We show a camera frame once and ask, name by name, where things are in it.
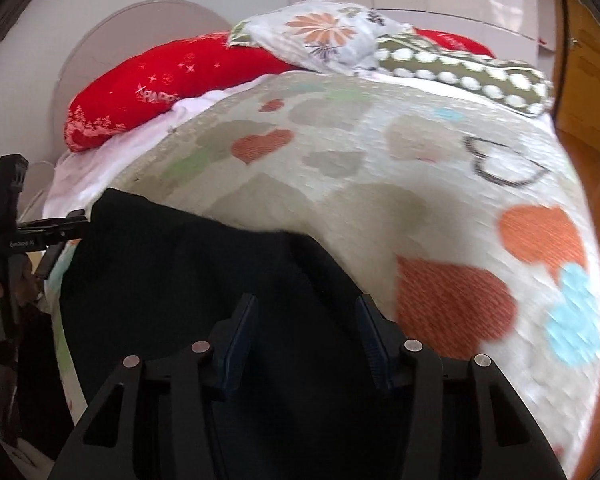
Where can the green polka dot pillow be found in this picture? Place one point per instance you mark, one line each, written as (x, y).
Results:
(514, 84)

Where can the floral white pillow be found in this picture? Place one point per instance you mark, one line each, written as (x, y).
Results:
(321, 35)

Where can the white headboard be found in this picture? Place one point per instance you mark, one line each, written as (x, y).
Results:
(37, 83)

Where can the black pants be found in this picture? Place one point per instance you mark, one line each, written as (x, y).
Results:
(148, 280)

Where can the person left hand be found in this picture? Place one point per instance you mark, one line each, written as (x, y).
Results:
(20, 283)

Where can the heart pattern quilt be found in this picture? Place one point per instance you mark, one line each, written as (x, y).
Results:
(466, 222)

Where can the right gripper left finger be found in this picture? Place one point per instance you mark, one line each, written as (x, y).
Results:
(170, 418)

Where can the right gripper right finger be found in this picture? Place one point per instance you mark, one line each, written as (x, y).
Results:
(447, 418)

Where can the white bed sheet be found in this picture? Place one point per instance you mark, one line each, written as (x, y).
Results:
(79, 178)

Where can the wooden door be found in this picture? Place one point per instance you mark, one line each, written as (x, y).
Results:
(577, 109)

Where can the red pillow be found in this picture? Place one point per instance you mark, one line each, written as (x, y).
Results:
(147, 85)

